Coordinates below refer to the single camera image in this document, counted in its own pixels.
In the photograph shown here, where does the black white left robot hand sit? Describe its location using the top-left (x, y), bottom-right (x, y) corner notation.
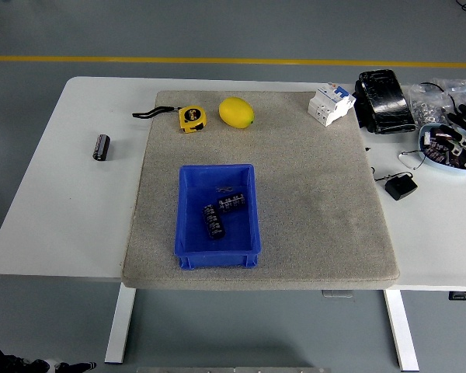
top-left (0, 340), bottom-right (97, 373)

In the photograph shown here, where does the clear plastic bag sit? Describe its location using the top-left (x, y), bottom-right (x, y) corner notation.
top-left (430, 78), bottom-right (466, 116)

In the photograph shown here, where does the white table leg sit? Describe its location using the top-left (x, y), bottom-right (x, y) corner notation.
top-left (384, 290), bottom-right (419, 372)
top-left (103, 289), bottom-right (137, 364)

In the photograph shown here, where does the black plug adapter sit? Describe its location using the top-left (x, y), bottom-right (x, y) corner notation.
top-left (371, 167), bottom-right (419, 201)

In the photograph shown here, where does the light blue bowl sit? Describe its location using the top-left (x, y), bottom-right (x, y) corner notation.
top-left (418, 123), bottom-right (466, 172)

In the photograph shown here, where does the yellow tape measure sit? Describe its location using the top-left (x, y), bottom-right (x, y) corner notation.
top-left (132, 105), bottom-right (210, 134)

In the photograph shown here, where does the clear bag of metal nuts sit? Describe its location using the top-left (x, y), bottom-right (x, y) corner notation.
top-left (407, 83), bottom-right (457, 127)

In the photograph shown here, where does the white blue circuit breaker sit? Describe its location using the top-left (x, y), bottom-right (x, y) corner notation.
top-left (307, 83), bottom-right (357, 127)

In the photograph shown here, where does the glossy black case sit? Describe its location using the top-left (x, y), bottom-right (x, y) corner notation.
top-left (352, 69), bottom-right (418, 135)

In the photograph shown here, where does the yellow lemon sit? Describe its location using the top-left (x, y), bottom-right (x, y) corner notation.
top-left (218, 96), bottom-right (255, 130)

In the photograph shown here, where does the blue plastic box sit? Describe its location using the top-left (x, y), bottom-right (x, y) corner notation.
top-left (173, 163), bottom-right (262, 270)

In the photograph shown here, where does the grey-brown mat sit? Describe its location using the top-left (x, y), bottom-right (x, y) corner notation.
top-left (120, 90), bottom-right (401, 291)

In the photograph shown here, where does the thin cable loop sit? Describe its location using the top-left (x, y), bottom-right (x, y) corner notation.
top-left (398, 148), bottom-right (432, 171)

